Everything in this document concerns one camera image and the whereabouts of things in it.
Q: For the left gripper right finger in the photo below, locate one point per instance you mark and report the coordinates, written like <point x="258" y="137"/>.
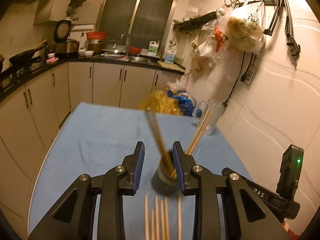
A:
<point x="245" y="215"/>

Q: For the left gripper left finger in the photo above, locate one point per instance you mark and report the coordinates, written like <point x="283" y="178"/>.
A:
<point x="90" y="199"/>

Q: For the kitchen faucet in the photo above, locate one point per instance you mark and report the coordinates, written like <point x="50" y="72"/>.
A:
<point x="127" y="43"/>

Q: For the blue towel table mat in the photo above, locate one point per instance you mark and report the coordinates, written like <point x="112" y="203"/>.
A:
<point x="97" y="138"/>

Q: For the dark utensil holder cup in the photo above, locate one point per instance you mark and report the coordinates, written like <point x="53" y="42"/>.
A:
<point x="162" y="182"/>

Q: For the clear glass beer mug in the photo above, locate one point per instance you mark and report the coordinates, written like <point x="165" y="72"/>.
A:
<point x="208" y="114"/>

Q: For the blue plastic bag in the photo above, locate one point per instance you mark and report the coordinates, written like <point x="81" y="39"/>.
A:
<point x="186" y="102"/>

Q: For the yellow plastic bag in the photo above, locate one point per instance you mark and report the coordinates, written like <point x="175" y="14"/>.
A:
<point x="159" y="102"/>

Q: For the black wok pan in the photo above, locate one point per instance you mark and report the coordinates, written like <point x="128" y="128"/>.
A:
<point x="25" y="57"/>

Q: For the black rice cooker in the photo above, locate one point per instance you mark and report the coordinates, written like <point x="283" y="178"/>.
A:
<point x="63" y="44"/>

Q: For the wooden cutting board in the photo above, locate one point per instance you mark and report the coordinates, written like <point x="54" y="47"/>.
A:
<point x="171" y="66"/>

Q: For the glass pot lid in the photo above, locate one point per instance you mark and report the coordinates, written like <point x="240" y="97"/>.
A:
<point x="113" y="47"/>

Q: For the blue white detergent bottle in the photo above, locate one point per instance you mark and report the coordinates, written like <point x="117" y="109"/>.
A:
<point x="170" y="55"/>

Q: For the red basin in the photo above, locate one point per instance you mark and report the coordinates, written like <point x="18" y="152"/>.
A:
<point x="96" y="35"/>

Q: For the white plastic bag with bread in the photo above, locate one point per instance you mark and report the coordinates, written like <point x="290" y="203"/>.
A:
<point x="244" y="26"/>

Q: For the green detergent bottle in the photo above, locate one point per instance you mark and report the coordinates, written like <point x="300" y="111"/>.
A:
<point x="153" y="48"/>

